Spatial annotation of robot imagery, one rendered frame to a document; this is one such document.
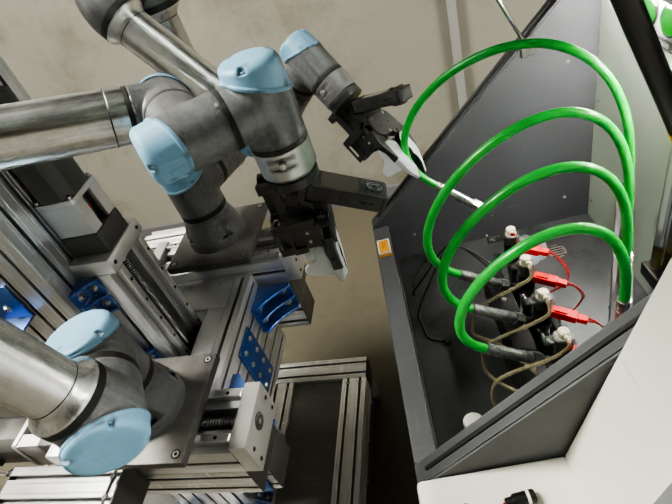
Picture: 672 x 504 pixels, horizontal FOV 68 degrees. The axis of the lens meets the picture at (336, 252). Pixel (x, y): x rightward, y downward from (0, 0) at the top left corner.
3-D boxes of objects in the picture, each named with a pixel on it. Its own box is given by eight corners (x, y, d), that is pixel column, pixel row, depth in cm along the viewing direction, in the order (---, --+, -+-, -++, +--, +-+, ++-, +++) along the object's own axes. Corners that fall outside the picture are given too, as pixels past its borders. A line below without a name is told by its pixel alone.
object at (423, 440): (385, 272, 138) (372, 228, 128) (401, 268, 137) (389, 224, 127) (429, 503, 91) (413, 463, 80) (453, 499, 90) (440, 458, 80)
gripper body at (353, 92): (381, 152, 104) (342, 109, 104) (405, 125, 97) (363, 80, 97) (361, 166, 98) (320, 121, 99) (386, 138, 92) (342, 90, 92)
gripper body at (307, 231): (285, 230, 77) (256, 164, 70) (339, 216, 76) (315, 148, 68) (284, 262, 71) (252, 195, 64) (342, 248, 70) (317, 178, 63)
